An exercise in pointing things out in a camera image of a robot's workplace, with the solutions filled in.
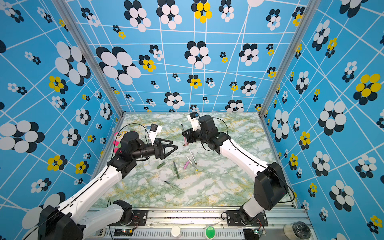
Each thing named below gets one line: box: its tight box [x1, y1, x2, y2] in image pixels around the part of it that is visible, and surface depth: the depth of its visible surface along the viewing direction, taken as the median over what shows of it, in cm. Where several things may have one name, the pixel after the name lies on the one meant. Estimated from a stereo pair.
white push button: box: [171, 225, 182, 238], surface depth 65 cm
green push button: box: [205, 226, 216, 239], surface depth 63 cm
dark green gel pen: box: [163, 180, 183, 192], surface depth 86 cm
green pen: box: [172, 160, 180, 179], surface depth 91 cm
